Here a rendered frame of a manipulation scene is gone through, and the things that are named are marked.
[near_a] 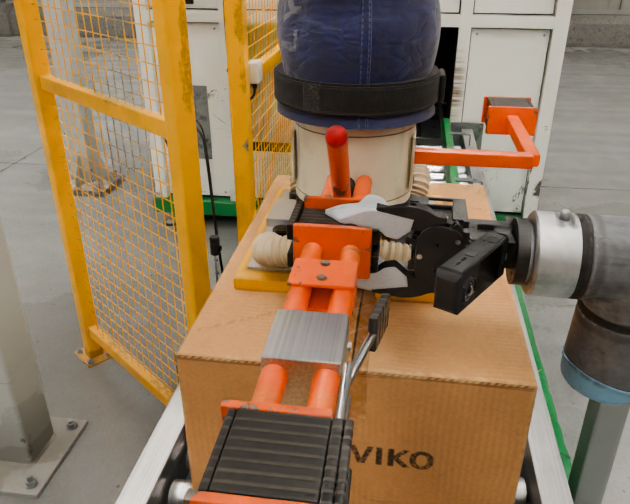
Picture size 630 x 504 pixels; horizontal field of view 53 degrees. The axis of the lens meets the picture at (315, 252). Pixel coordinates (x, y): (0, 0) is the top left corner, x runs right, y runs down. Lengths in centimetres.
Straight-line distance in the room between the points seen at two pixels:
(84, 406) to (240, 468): 186
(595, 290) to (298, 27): 45
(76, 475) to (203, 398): 127
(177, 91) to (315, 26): 61
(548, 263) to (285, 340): 29
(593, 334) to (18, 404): 155
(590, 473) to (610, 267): 89
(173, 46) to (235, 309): 69
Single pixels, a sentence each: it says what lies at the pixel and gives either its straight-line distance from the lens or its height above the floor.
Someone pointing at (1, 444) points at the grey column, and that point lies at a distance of 206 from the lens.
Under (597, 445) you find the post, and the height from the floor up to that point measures 44.
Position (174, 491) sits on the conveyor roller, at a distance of 114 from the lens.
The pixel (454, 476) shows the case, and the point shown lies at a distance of 80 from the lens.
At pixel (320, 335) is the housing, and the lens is 50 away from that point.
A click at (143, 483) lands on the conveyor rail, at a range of 110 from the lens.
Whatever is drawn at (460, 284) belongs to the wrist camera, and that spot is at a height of 109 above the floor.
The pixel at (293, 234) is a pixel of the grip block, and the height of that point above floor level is 110.
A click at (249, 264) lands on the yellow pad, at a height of 97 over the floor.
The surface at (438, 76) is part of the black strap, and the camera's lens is 86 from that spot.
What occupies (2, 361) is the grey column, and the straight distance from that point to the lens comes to 184.
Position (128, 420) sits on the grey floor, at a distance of 213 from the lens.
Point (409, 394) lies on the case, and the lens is 71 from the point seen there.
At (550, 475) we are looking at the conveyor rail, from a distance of 114.
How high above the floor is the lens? 138
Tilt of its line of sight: 27 degrees down
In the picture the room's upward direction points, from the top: straight up
